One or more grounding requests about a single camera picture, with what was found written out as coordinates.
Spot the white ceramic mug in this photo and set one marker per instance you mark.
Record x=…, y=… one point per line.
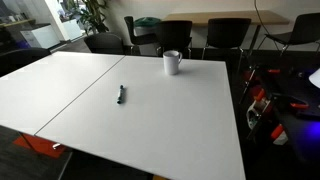
x=171, y=63

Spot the green bin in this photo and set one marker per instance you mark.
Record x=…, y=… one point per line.
x=146, y=21

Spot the tan wooden board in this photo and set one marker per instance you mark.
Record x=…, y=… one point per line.
x=159, y=178

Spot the white grey round device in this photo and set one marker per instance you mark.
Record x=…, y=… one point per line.
x=253, y=115

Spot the orange black bar clamp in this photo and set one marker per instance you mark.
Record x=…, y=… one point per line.
x=273, y=71
x=299, y=106
x=276, y=131
x=260, y=95

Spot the green potted plant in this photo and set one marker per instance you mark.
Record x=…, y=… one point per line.
x=93, y=13

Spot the light wooden table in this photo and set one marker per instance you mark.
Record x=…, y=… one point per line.
x=233, y=16

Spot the metal table leg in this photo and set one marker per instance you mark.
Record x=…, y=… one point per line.
x=56, y=146

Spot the white low cabinet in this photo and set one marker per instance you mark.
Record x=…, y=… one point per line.
x=40, y=36

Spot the blue bin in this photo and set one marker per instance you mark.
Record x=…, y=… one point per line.
x=22, y=44

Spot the orange table base plate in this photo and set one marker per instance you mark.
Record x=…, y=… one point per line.
x=40, y=146

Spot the wooden wall shelf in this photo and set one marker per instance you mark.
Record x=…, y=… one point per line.
x=16, y=23

